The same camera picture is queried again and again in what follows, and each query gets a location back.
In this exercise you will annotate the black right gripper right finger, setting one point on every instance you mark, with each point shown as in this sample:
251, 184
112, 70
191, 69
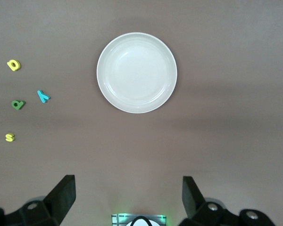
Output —
192, 197

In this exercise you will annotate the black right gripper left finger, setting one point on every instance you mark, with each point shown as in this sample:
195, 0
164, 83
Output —
63, 195

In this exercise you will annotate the yellow foam letter s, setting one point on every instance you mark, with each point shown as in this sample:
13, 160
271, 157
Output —
10, 137

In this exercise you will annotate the green foam letter p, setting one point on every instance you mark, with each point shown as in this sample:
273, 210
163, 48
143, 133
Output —
21, 104

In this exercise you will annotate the cyan foam letter k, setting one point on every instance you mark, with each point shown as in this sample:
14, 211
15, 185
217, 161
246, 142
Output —
43, 97

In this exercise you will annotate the yellow foam letter a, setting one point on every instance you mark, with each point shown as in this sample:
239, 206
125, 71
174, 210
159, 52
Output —
17, 67

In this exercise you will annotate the beige round plate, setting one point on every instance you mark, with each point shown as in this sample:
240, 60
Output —
136, 73

